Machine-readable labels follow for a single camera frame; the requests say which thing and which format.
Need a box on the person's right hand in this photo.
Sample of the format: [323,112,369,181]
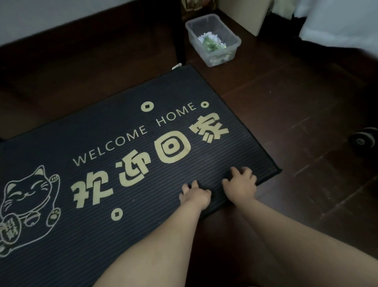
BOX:
[221,166,258,205]

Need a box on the person's left hand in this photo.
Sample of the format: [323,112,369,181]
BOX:
[179,180,212,211]

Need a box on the dark doormat with cat print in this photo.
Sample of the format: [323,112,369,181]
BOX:
[0,64,282,287]

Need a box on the person's right forearm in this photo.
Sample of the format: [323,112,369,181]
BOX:
[230,198,378,287]

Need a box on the person's left forearm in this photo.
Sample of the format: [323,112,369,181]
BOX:
[91,204,257,287]

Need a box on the crumpled paper waste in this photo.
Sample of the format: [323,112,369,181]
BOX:
[198,33,234,64]

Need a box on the black caster wheel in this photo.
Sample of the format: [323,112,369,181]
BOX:
[348,127,378,155]

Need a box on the clear plastic bin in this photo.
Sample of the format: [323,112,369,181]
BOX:
[185,14,242,68]

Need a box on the black furniture leg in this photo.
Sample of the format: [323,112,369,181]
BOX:
[172,0,187,67]

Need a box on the beige cardboard box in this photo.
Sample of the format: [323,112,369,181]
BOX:
[218,0,274,37]

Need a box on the white bed sheet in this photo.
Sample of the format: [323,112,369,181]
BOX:
[272,0,378,57]

